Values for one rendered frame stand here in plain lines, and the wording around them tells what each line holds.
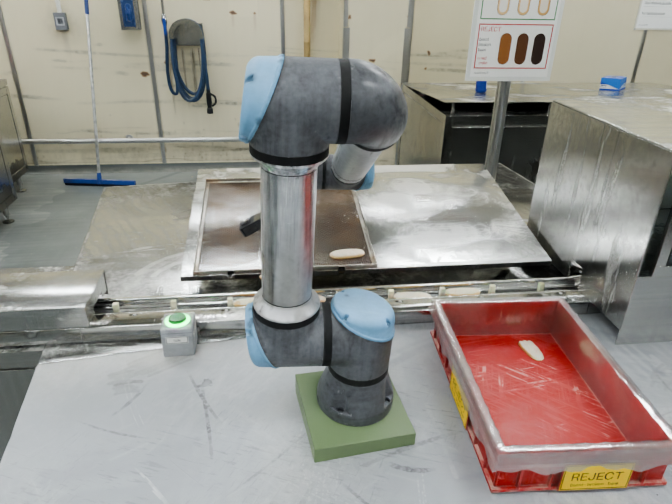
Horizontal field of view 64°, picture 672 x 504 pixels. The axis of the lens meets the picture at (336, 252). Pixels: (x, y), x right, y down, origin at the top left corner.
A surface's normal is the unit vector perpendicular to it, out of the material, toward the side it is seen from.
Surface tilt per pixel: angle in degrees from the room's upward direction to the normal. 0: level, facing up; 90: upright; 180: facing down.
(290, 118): 95
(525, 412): 0
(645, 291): 90
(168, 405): 0
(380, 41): 90
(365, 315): 10
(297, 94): 70
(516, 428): 0
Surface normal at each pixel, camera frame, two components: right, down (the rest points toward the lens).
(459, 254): 0.04, -0.80
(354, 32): 0.12, 0.45
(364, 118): 0.28, 0.59
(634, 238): -0.99, 0.04
